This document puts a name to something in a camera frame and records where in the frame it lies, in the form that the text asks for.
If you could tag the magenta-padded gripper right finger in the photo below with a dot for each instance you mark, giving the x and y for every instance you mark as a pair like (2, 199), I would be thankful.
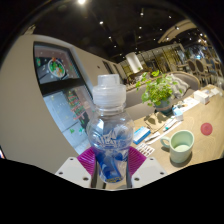
(137, 159)

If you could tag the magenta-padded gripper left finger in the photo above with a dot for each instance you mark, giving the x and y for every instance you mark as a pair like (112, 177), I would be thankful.
(86, 159)

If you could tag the clear blue-labelled water bottle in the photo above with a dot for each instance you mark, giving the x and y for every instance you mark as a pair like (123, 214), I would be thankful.
(108, 133)

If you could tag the silver blister pill pack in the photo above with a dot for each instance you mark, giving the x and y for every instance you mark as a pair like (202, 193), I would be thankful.
(145, 149)

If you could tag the small blue and white box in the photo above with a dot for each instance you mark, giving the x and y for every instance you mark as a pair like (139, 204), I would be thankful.
(141, 135)

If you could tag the white ointment tube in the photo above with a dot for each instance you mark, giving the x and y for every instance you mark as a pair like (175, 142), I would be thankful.
(152, 136)

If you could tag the brown kraft paper sheet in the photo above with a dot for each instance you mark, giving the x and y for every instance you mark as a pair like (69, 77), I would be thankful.
(156, 121)

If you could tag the pale green ceramic mug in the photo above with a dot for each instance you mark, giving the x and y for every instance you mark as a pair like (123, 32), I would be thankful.
(180, 153)

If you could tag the curved grey sofa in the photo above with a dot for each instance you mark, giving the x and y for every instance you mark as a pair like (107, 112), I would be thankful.
(136, 110)

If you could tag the light blue tissue pack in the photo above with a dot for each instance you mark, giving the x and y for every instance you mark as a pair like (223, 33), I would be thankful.
(178, 112)

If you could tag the window with festive stickers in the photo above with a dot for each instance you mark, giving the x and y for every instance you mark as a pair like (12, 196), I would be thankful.
(60, 96)

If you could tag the green potted plant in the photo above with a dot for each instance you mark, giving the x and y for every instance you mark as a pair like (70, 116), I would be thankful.
(156, 91)

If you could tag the flat round red coaster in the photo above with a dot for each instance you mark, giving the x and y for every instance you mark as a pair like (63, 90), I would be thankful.
(206, 129)

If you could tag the white printed brochure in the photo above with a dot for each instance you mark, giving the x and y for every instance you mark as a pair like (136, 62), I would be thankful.
(190, 104)

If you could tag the grey chevron cushion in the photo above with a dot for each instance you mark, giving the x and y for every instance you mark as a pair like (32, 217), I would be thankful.
(180, 88)

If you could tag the white and orange carton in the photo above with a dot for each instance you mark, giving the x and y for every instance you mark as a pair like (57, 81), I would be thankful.
(201, 96)

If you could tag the group of round-backed chairs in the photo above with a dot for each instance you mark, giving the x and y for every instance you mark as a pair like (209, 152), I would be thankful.
(203, 68)

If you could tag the group of ceiling spotlights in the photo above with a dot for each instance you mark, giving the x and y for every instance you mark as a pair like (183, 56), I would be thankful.
(110, 38)

